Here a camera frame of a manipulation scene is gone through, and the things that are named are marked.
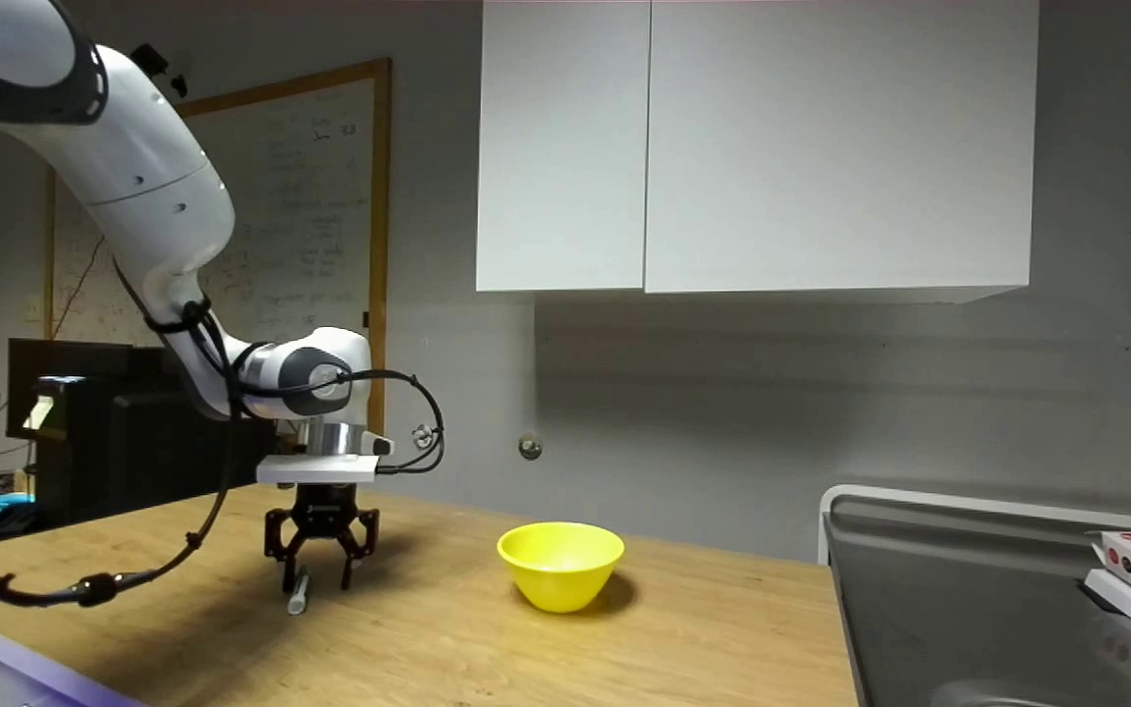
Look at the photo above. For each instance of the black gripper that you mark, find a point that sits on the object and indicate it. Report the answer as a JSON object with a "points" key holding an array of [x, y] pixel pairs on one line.
{"points": [[323, 505]]}

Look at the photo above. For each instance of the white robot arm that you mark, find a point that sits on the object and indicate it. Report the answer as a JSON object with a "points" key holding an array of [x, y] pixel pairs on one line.
{"points": [[134, 170]]}

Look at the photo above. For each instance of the black computer equipment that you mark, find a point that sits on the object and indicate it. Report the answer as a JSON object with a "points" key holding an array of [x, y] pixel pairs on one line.
{"points": [[119, 444]]}

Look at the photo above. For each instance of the yellow plastic bowl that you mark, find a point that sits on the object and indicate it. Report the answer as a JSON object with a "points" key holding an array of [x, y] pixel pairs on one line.
{"points": [[557, 564]]}

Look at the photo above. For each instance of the yellow sticky note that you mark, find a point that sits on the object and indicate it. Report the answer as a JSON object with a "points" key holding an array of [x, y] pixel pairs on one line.
{"points": [[39, 414]]}

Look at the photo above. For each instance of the purple edged panel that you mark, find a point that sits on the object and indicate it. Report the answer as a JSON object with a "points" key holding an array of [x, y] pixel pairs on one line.
{"points": [[1, 661]]}

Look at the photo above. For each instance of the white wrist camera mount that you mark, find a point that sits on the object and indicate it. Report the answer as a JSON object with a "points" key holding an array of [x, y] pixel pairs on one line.
{"points": [[315, 470]]}

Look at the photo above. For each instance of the round metal wall knob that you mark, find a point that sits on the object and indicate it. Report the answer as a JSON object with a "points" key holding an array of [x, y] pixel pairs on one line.
{"points": [[530, 449]]}

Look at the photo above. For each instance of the whiteboard with wooden frame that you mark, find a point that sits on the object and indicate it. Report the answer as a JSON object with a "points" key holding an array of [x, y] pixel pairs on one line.
{"points": [[315, 221]]}

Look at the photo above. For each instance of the black camera on whiteboard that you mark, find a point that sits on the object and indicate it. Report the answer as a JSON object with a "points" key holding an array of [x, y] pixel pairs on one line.
{"points": [[159, 64]]}

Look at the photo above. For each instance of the white wall cabinet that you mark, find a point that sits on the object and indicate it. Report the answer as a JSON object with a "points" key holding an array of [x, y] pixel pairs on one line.
{"points": [[748, 142]]}

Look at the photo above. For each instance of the white sink frame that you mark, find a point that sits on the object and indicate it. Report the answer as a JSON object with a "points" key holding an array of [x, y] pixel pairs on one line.
{"points": [[958, 500]]}

